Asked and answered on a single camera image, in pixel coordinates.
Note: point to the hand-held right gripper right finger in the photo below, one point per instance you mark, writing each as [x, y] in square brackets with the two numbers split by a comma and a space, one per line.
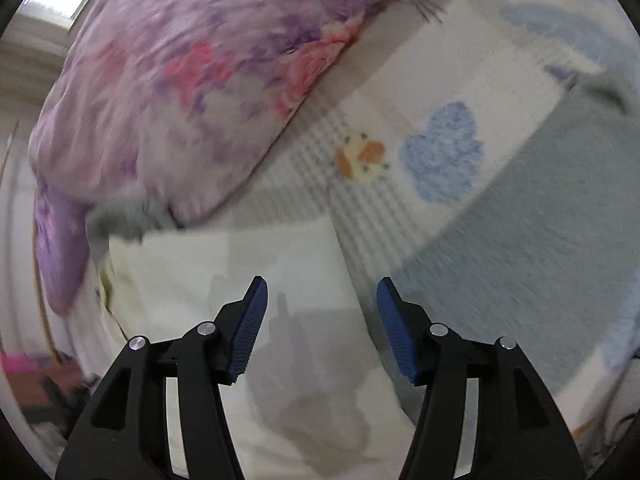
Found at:
[397, 332]

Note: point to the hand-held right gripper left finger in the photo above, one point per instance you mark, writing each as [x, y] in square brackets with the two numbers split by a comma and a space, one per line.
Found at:
[248, 330]

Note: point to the grey blanket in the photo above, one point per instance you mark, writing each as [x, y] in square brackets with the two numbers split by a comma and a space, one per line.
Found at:
[525, 260]

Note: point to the cream white pillow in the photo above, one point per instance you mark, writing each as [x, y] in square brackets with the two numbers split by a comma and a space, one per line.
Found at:
[280, 310]

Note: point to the cartoon printed bed sheet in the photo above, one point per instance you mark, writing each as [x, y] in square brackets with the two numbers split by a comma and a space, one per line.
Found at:
[450, 120]

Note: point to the pink purple floral pillow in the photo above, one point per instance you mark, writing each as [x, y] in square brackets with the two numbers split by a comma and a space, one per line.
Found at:
[175, 95]

